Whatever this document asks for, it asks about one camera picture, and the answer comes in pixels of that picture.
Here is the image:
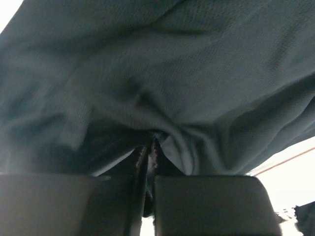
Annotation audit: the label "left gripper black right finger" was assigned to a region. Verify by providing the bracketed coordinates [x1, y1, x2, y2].
[152, 140, 281, 236]

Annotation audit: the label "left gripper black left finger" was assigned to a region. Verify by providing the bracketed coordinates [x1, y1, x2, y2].
[0, 147, 148, 236]

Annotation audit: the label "black shorts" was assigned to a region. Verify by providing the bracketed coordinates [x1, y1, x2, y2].
[0, 0, 315, 177]

